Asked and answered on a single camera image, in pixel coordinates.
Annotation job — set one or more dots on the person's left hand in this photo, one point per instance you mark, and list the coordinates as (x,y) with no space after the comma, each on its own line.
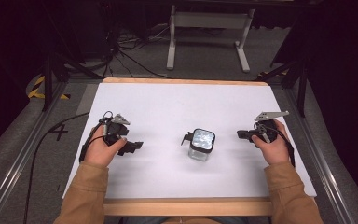
(99,152)

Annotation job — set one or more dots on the aluminium floor rail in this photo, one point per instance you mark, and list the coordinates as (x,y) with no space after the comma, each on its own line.
(320,161)
(18,161)

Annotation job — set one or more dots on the white metal stand frame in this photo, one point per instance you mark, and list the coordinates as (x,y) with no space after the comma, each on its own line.
(172,40)

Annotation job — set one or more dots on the person's right hand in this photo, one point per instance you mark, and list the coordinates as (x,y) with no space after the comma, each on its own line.
(276,151)

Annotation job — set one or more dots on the clear jar with black lid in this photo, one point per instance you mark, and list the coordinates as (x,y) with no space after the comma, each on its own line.
(202,141)

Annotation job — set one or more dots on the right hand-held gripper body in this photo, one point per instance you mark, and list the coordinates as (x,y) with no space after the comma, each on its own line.
(267,129)

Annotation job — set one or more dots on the yellow black floor tape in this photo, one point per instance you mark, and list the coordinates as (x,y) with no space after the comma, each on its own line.
(34,90)

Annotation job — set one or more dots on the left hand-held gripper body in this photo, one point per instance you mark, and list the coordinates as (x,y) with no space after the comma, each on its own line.
(115,129)

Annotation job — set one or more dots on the black tripod stand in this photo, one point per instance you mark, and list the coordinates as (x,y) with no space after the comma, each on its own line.
(302,90)
(47,87)

